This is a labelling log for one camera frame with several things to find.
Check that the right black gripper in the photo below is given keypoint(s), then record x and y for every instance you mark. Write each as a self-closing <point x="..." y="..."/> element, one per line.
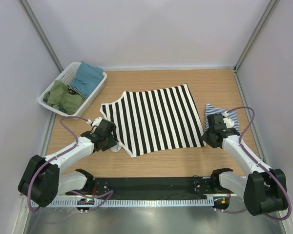
<point x="205" y="137"/>

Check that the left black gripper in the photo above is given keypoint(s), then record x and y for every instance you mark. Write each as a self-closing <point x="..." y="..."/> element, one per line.
<point x="112" y="143"/>

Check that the black white striped garment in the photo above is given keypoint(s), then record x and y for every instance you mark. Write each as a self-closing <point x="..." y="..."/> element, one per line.
<point x="150" y="121"/>

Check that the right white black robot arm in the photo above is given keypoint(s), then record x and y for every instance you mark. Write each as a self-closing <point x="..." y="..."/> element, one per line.
<point x="263" y="189"/>

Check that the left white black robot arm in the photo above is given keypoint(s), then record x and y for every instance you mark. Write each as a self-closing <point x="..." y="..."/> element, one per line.
<point x="44" y="177"/>

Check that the dark striped garment in basket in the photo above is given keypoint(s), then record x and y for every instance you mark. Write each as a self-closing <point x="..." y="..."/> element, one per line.
<point x="75" y="91"/>

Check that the olive green garment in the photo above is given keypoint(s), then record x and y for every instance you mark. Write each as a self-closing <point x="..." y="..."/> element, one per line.
<point x="59" y="98"/>

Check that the teal folded cloth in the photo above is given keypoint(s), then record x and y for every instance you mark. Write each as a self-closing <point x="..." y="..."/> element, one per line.
<point x="87" y="78"/>

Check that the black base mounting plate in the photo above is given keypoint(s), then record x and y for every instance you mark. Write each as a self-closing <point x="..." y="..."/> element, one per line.
<point x="156" y="188"/>

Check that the white plastic laundry basket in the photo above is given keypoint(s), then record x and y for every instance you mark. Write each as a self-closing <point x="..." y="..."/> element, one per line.
<point x="66" y="76"/>

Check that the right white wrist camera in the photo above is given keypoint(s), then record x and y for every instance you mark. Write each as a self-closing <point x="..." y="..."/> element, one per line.
<point x="227" y="120"/>

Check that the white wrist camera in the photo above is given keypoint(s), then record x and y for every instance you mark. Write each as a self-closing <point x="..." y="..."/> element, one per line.
<point x="95" y="122"/>
<point x="227" y="120"/>

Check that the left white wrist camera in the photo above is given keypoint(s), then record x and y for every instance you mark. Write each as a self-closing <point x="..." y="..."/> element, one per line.
<point x="95" y="122"/>

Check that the white slotted cable duct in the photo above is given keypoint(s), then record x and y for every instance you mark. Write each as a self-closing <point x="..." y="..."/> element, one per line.
<point x="87" y="202"/>

